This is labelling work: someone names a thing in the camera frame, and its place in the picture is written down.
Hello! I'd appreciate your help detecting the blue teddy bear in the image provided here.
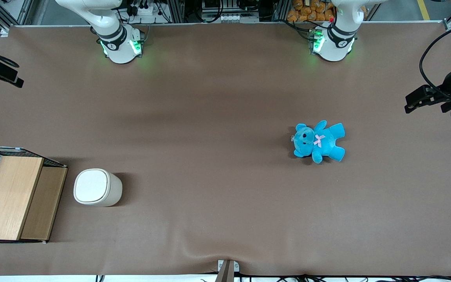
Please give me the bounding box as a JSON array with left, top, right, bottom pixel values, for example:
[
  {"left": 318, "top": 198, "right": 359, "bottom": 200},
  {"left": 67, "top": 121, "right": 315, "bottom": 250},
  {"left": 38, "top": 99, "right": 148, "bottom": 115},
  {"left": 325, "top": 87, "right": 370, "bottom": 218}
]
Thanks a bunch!
[{"left": 291, "top": 120, "right": 346, "bottom": 165}]

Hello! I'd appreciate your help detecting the black floor cable bundle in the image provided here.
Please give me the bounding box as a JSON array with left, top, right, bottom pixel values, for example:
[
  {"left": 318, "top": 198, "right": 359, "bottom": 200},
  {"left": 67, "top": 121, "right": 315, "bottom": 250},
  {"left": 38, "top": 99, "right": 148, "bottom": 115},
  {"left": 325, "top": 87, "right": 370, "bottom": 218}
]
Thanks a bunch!
[{"left": 200, "top": 274, "right": 451, "bottom": 282}]

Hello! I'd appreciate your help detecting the orange plush toy pile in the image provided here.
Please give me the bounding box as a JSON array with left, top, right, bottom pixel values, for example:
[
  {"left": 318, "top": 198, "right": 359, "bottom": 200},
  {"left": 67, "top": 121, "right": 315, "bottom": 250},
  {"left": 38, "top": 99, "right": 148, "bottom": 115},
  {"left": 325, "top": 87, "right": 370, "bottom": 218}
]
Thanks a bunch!
[{"left": 287, "top": 0, "right": 368, "bottom": 23}]

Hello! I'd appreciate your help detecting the white plastic trash can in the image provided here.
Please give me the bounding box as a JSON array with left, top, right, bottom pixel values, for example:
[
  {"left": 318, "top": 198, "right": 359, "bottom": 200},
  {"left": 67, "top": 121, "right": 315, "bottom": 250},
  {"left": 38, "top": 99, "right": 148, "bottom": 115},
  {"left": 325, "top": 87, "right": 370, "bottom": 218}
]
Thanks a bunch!
[{"left": 73, "top": 168, "right": 123, "bottom": 208}]

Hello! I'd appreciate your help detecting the white trash can lid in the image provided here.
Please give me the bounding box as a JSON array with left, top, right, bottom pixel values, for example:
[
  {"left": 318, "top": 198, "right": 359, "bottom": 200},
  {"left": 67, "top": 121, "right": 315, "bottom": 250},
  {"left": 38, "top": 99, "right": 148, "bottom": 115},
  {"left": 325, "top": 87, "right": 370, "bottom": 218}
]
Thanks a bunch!
[{"left": 73, "top": 168, "right": 112, "bottom": 204}]

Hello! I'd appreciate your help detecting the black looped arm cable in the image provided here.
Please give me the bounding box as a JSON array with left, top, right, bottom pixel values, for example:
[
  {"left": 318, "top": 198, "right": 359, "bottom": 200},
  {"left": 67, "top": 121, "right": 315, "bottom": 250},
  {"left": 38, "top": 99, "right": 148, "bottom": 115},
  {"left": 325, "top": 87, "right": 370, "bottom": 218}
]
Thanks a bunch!
[{"left": 420, "top": 20, "right": 451, "bottom": 99}]

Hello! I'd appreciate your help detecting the dark wooden shelf board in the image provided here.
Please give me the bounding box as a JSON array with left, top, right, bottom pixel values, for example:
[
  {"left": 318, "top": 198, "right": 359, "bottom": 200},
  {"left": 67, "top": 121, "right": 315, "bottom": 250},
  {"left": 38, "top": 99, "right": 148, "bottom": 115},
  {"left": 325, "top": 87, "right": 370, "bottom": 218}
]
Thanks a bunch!
[{"left": 20, "top": 166, "right": 69, "bottom": 241}]

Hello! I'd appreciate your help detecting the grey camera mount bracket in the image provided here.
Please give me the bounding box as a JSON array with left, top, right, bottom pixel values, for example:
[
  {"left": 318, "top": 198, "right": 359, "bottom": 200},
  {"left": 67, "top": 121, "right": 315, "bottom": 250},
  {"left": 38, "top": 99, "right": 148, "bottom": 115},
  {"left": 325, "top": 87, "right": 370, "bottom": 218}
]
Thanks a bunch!
[{"left": 215, "top": 259, "right": 241, "bottom": 282}]

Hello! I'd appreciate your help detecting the light wooden shelf board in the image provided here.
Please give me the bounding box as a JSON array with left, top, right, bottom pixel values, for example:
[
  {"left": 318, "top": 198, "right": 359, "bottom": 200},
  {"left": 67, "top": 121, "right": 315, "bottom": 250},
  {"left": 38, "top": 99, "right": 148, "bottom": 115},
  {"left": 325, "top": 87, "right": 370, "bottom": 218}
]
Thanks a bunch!
[{"left": 0, "top": 155, "right": 45, "bottom": 241}]

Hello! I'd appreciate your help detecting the brown table cover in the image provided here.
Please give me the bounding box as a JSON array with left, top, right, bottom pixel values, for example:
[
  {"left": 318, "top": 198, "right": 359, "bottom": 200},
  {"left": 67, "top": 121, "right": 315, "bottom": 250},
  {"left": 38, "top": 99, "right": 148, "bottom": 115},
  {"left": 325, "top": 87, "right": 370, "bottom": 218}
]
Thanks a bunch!
[{"left": 0, "top": 21, "right": 451, "bottom": 277}]

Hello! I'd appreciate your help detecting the white power strip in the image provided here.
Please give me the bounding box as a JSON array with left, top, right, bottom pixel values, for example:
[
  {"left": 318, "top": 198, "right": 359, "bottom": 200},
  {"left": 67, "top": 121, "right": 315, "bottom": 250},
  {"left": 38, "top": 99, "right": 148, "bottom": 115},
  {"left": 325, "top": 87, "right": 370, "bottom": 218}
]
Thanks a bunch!
[{"left": 131, "top": 4, "right": 160, "bottom": 17}]

